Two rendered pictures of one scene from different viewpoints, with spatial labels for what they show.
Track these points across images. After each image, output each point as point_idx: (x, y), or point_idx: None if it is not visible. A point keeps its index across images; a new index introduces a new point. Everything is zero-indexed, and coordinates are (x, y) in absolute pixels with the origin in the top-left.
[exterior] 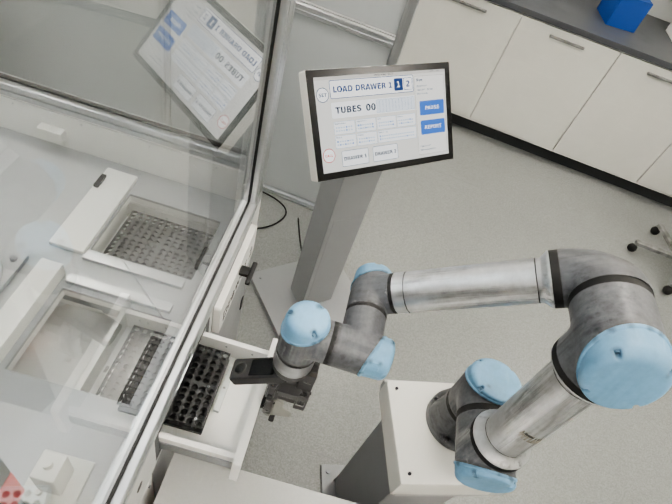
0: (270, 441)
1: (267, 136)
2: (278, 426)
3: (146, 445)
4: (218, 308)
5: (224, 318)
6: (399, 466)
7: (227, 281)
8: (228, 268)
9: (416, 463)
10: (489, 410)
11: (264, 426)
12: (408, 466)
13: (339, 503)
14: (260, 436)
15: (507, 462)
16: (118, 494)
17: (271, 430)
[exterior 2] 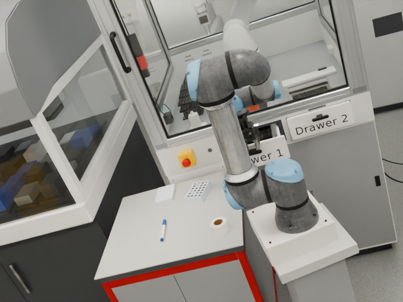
0: (355, 296)
1: (343, 41)
2: (369, 296)
3: (210, 127)
4: (286, 119)
5: (301, 136)
6: (255, 208)
7: (304, 113)
8: (301, 103)
9: (260, 213)
10: (253, 163)
11: (363, 289)
12: (256, 210)
13: (238, 213)
14: (355, 290)
15: (225, 174)
16: (192, 131)
17: (363, 293)
